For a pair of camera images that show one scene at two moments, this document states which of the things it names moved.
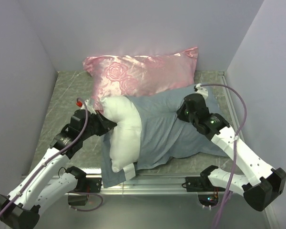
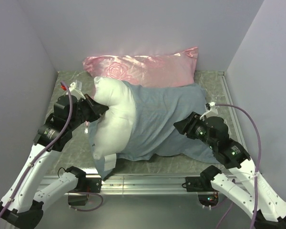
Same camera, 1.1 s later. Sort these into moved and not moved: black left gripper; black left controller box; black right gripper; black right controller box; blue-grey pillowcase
Moved: black right gripper; blue-grey pillowcase; black left gripper
Not moved: black right controller box; black left controller box
